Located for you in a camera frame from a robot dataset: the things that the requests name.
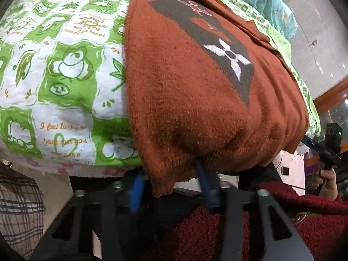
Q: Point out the green frog print bedsheet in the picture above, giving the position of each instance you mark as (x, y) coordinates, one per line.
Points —
(68, 100)

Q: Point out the person's right hand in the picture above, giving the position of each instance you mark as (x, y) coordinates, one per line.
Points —
(330, 182)

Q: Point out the rust orange knit sweater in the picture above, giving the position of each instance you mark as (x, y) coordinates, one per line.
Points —
(176, 100)

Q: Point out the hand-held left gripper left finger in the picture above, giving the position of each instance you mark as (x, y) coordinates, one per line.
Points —
(136, 193)

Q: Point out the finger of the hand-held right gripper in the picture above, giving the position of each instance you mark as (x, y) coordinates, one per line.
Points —
(315, 145)

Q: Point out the pink floral mattress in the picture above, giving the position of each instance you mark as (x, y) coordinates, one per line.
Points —
(81, 170)

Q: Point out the plaid cloth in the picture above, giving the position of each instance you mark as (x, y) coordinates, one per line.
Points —
(19, 209)

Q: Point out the wooden furniture frame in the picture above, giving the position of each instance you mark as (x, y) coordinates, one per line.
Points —
(334, 95)

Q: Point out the lime green cloth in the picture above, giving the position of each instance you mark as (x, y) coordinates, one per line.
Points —
(280, 39)

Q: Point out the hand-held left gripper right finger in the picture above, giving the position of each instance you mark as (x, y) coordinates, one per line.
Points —
(207, 191)

